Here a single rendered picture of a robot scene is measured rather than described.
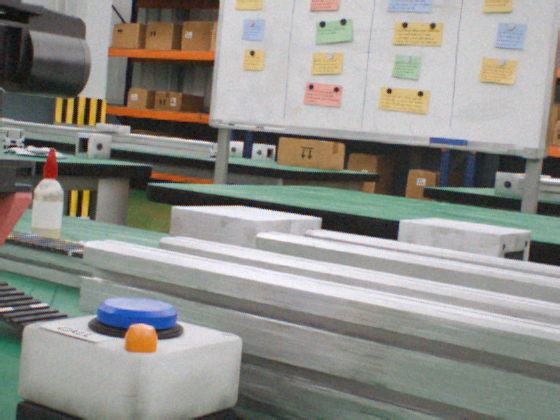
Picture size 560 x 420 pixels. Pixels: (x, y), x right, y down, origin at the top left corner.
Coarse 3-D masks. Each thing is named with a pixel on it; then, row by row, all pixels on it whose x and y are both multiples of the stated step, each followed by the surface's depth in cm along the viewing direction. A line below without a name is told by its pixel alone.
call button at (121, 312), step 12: (108, 300) 49; (120, 300) 50; (132, 300) 50; (144, 300) 50; (156, 300) 51; (108, 312) 48; (120, 312) 48; (132, 312) 48; (144, 312) 48; (156, 312) 48; (168, 312) 49; (108, 324) 48; (120, 324) 48; (156, 324) 48; (168, 324) 48
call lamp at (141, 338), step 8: (136, 328) 45; (144, 328) 45; (152, 328) 45; (128, 336) 45; (136, 336) 45; (144, 336) 45; (152, 336) 45; (128, 344) 45; (136, 344) 45; (144, 344) 45; (152, 344) 45; (136, 352) 45; (144, 352) 45
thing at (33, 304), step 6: (24, 300) 75; (30, 300) 75; (36, 300) 75; (0, 306) 72; (6, 306) 73; (12, 306) 73; (18, 306) 73; (24, 306) 73; (30, 306) 74; (36, 306) 74; (42, 306) 74; (48, 306) 75; (0, 312) 71; (6, 312) 71; (12, 312) 72
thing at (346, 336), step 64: (128, 256) 60; (192, 256) 60; (256, 256) 64; (192, 320) 58; (256, 320) 55; (320, 320) 54; (384, 320) 51; (448, 320) 49; (512, 320) 48; (256, 384) 55; (320, 384) 54; (384, 384) 51; (448, 384) 49; (512, 384) 47
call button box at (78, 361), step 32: (64, 320) 50; (96, 320) 49; (32, 352) 48; (64, 352) 47; (96, 352) 46; (128, 352) 45; (160, 352) 45; (192, 352) 47; (224, 352) 49; (32, 384) 48; (64, 384) 47; (96, 384) 46; (128, 384) 44; (160, 384) 45; (192, 384) 47; (224, 384) 50; (32, 416) 48; (64, 416) 47; (96, 416) 46; (128, 416) 44; (160, 416) 46; (192, 416) 48; (224, 416) 50
